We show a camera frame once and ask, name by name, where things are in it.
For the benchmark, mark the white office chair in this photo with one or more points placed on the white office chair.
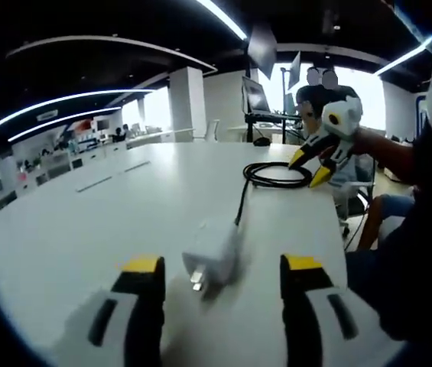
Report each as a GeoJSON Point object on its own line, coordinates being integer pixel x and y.
{"type": "Point", "coordinates": [349, 191]}
{"type": "Point", "coordinates": [210, 132]}

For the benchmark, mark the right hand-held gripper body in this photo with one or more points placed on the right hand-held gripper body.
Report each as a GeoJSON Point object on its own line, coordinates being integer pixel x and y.
{"type": "Point", "coordinates": [347, 114]}

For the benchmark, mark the person's leg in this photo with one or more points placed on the person's leg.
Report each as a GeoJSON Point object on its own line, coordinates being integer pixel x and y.
{"type": "Point", "coordinates": [372, 218]}

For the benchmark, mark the long ceiling light strip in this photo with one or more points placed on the long ceiling light strip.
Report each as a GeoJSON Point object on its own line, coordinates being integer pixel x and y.
{"type": "Point", "coordinates": [223, 18]}

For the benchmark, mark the ceiling air vent unit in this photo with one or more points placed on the ceiling air vent unit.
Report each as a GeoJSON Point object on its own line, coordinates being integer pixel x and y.
{"type": "Point", "coordinates": [47, 115]}

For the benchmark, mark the white desk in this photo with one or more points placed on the white desk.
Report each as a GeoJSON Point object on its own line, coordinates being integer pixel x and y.
{"type": "Point", "coordinates": [85, 229]}

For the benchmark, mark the blue framed wall poster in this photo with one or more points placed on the blue framed wall poster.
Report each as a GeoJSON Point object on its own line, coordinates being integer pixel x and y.
{"type": "Point", "coordinates": [422, 114]}

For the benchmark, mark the white cabinet row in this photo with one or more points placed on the white cabinet row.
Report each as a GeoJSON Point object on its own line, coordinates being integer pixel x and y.
{"type": "Point", "coordinates": [97, 153]}

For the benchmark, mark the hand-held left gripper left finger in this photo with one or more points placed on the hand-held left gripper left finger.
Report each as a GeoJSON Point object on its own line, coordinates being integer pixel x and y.
{"type": "Point", "coordinates": [124, 325]}

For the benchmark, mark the wall mounted black screen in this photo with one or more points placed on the wall mounted black screen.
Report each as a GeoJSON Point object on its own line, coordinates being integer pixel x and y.
{"type": "Point", "coordinates": [102, 124]}

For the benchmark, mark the small black desk device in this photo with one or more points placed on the small black desk device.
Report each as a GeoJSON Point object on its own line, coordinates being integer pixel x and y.
{"type": "Point", "coordinates": [261, 141]}

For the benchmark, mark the black monitor stand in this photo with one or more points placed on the black monitor stand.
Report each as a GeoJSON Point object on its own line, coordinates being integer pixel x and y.
{"type": "Point", "coordinates": [265, 116]}

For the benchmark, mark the glass front cabinet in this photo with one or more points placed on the glass front cabinet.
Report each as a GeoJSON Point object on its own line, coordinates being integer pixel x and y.
{"type": "Point", "coordinates": [59, 163]}

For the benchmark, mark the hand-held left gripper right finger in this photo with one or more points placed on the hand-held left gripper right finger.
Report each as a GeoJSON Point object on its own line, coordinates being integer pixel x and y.
{"type": "Point", "coordinates": [315, 325]}

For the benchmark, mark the white charger adapter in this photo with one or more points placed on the white charger adapter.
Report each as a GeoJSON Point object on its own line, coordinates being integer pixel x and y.
{"type": "Point", "coordinates": [215, 248]}

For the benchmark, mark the white pillar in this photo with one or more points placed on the white pillar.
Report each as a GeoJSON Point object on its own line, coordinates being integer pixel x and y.
{"type": "Point", "coordinates": [187, 103]}

